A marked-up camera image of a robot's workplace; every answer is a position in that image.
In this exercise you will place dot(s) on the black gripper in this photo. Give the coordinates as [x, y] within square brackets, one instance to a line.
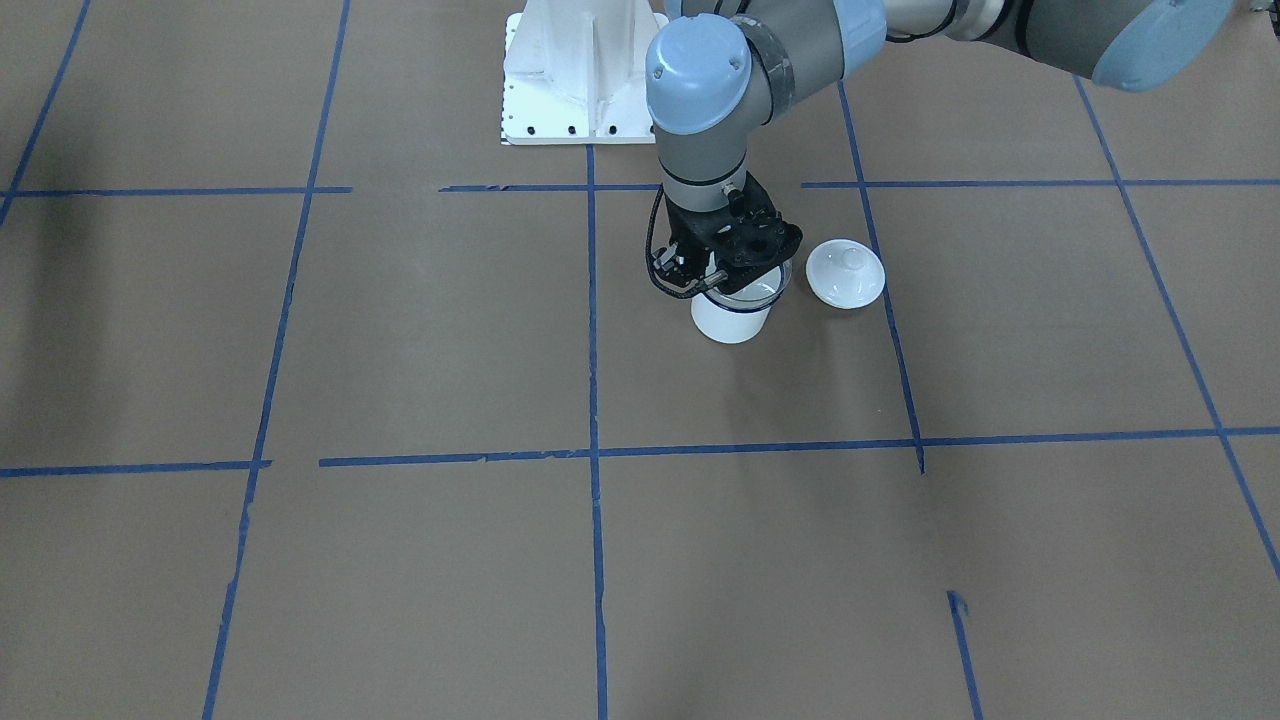
[686, 236]

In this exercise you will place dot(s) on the clear plastic funnel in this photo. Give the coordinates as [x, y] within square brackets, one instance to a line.
[756, 296]

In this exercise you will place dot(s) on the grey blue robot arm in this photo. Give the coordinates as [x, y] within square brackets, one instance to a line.
[718, 71]

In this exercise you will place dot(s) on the white cup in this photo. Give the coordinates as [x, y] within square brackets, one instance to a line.
[727, 328]

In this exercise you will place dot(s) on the white ceramic lid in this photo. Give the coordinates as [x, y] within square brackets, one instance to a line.
[845, 274]

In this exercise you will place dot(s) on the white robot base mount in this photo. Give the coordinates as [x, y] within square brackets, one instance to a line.
[574, 73]

